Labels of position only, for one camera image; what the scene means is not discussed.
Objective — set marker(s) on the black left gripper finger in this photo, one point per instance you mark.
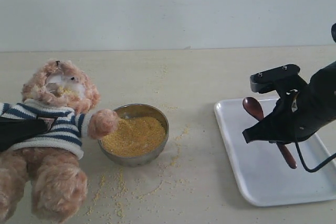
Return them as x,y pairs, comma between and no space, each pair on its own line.
15,131

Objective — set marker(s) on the black right gripper flat finger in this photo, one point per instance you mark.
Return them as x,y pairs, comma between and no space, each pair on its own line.
263,82

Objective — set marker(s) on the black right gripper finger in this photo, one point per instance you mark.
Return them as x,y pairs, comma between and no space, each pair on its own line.
271,128

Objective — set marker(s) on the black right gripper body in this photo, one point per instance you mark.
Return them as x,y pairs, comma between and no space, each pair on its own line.
302,108

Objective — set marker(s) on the dark red wooden spoon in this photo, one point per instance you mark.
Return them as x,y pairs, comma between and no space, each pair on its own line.
252,105

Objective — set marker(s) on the beige teddy bear striped sweater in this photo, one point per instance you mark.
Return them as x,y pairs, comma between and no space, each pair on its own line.
50,162

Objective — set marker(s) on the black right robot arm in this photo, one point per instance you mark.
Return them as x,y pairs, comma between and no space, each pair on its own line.
330,70

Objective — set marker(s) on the white rectangular plastic tray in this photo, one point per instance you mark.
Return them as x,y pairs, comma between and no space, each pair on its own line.
263,177

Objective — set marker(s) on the steel bowl of yellow grain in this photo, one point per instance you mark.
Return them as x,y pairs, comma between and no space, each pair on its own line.
140,138

